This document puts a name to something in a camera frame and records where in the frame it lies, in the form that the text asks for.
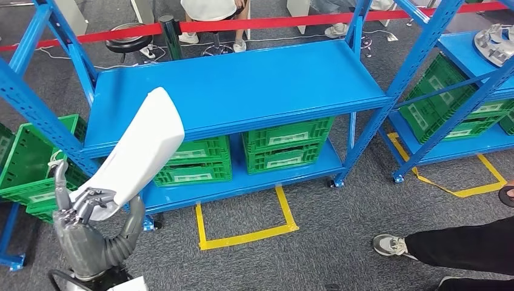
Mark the white power strip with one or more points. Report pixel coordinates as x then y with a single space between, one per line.
147 52

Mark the black barrier stanchion post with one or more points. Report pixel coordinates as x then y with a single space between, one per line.
170 36

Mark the white desk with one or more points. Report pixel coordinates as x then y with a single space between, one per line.
142 10
298 14
72 16

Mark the black ringed round stool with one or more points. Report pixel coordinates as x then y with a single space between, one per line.
128 40

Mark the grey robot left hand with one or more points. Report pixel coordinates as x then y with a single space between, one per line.
80 245

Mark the red barrier belt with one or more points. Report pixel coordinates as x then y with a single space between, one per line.
80 38
281 22

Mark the white floor plug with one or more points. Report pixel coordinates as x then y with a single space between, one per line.
392 37

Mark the black round disc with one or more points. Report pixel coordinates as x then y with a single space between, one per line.
506 197

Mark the blue metal shelf rack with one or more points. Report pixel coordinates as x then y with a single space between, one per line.
241 80
14 263
461 148

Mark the white plastic panel part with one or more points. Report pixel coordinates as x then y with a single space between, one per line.
140 148

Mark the green plastic crate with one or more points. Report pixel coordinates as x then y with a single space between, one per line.
508 124
192 174
417 116
289 134
441 80
6 144
28 160
285 160
48 211
200 150

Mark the person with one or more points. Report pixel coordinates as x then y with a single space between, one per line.
208 8
461 245
336 30

